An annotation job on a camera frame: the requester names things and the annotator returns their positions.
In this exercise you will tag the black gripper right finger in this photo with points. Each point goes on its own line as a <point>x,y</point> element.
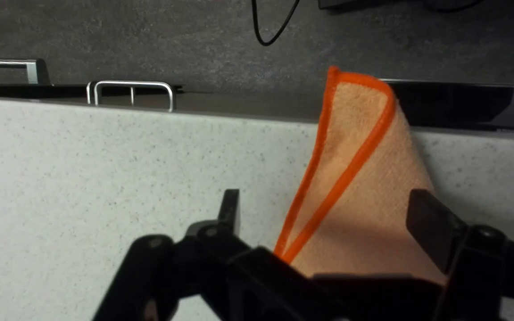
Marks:
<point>478,270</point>

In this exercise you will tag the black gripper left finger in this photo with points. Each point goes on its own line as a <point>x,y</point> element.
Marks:
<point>233,265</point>

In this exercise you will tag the orange microfibre cloth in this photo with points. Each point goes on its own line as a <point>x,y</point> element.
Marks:
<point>358,197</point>

